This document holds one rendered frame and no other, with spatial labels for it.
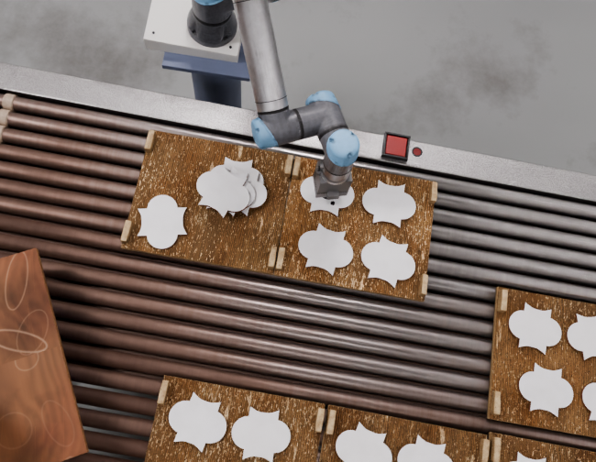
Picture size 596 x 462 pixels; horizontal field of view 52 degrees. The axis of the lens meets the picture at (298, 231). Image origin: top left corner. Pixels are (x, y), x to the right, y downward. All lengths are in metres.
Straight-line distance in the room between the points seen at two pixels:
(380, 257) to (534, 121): 1.65
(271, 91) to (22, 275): 0.74
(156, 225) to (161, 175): 0.15
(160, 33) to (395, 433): 1.31
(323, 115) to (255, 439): 0.80
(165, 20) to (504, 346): 1.35
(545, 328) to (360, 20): 1.91
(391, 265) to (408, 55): 1.63
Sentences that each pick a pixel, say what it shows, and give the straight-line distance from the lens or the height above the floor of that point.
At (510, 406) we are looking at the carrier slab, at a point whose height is 0.94.
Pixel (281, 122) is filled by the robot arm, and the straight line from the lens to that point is 1.43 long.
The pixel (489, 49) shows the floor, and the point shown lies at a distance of 3.27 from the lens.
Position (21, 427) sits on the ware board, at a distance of 1.57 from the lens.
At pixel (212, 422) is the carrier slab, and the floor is 0.95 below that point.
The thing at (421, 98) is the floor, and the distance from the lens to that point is 3.01.
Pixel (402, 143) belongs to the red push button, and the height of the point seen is 0.93.
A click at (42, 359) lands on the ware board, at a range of 1.56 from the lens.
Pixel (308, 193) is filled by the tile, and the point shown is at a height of 0.95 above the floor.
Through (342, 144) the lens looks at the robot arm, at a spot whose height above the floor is 1.26.
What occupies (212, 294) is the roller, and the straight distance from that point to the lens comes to 1.64.
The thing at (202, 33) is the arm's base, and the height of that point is 0.96.
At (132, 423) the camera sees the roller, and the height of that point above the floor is 0.92.
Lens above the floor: 2.52
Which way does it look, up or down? 72 degrees down
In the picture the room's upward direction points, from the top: 15 degrees clockwise
